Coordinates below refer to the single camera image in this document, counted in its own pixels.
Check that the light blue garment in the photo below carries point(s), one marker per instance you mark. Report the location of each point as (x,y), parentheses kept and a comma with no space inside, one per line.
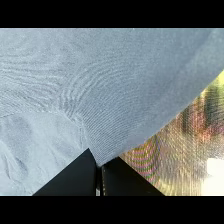
(100,86)

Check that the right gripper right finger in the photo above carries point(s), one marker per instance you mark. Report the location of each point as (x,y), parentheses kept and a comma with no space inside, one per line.
(128,180)

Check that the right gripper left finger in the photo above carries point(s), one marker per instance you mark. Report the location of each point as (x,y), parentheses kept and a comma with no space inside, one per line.
(75,178)

